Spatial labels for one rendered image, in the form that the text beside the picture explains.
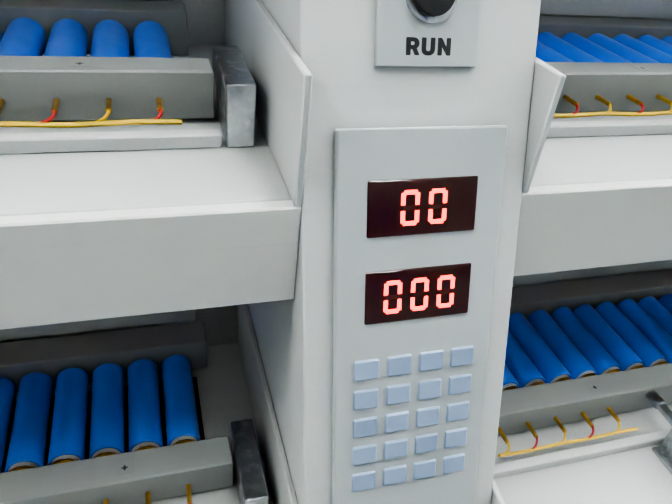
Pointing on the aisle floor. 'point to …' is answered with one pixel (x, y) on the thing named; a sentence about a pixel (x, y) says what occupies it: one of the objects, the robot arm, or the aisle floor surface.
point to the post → (447, 112)
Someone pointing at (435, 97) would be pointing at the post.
